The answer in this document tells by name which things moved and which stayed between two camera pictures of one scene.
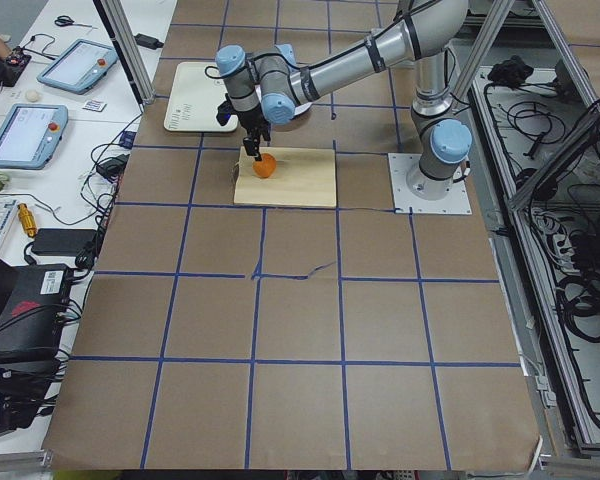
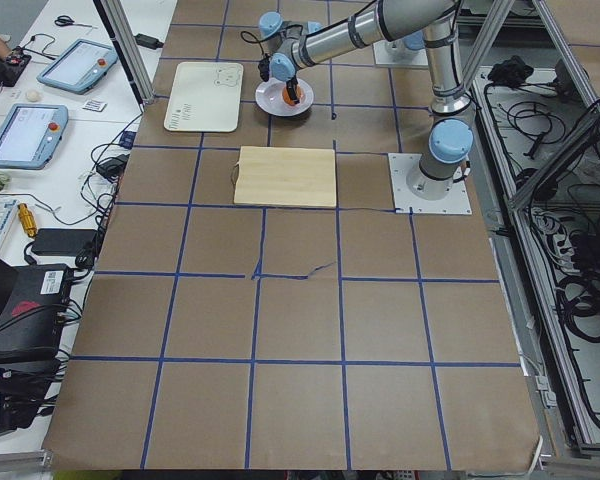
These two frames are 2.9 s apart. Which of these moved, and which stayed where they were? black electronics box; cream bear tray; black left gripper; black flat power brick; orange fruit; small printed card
Moved: black left gripper; orange fruit
Stayed: cream bear tray; small printed card; black flat power brick; black electronics box
